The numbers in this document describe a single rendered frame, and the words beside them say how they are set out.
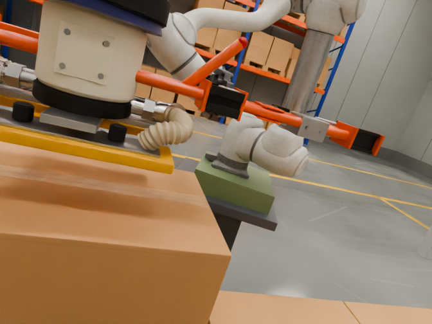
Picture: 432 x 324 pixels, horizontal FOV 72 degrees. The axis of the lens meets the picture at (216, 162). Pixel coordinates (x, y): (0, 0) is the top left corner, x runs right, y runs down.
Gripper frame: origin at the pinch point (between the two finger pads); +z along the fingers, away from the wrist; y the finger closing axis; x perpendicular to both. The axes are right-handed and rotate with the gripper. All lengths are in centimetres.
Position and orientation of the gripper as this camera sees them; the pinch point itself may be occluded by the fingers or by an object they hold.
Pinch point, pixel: (225, 100)
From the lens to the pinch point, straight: 63.5
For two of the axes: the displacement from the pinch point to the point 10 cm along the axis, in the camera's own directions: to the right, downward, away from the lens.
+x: -9.3, -2.0, -3.0
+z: 2.2, 3.5, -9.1
